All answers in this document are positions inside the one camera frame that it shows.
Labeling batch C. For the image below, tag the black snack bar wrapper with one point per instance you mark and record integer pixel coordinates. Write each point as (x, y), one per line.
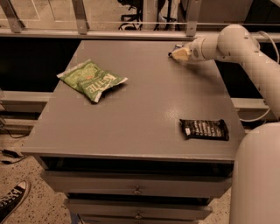
(205, 129)

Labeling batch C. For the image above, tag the black office chair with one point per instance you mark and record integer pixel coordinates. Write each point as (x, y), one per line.
(150, 15)

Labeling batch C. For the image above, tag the green kettle chip bag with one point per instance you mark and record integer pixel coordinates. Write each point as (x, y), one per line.
(90, 80)

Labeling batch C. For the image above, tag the blue rxbar blueberry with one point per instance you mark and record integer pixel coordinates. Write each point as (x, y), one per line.
(176, 47)

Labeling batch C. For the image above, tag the metal railing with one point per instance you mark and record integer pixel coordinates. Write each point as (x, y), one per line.
(100, 19)

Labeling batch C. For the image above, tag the black white sneaker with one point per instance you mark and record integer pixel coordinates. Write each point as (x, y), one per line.
(13, 199)

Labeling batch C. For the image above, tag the grey drawer cabinet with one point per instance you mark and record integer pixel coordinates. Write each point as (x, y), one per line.
(125, 159)

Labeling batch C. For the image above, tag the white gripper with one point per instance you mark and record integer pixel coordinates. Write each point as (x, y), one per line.
(196, 51)

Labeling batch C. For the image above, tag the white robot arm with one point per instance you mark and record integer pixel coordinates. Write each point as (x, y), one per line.
(255, 190)

